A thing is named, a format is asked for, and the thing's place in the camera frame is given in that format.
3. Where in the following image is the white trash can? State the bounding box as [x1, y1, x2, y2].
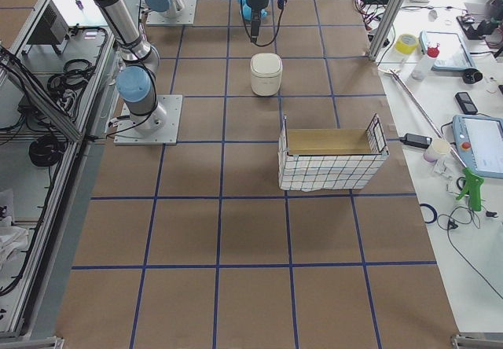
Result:
[250, 53, 283, 97]

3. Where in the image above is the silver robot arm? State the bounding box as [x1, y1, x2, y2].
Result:
[94, 0, 287, 134]
[145, 0, 185, 18]

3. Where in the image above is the blue teddy bear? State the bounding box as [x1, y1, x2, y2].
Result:
[237, 0, 270, 20]

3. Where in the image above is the long metal rod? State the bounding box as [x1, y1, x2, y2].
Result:
[386, 69, 468, 169]

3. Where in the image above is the yellow tape roll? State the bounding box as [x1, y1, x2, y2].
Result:
[395, 34, 419, 55]

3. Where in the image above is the wooden box with grid cloth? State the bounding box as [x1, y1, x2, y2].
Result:
[278, 115, 390, 192]

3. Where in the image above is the red capped squeeze bottle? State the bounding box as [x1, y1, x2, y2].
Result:
[411, 44, 439, 81]

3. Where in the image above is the black power adapter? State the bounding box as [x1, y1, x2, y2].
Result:
[399, 133, 432, 149]

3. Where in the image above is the blue teach pendant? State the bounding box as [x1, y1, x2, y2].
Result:
[419, 31, 475, 72]
[452, 115, 502, 178]

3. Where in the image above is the green plastic gun tool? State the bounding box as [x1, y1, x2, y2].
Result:
[456, 167, 484, 211]

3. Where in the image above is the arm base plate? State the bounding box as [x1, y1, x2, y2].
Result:
[114, 94, 183, 145]
[145, 0, 197, 27]

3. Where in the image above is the aluminium frame post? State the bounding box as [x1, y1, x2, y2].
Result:
[368, 0, 404, 61]

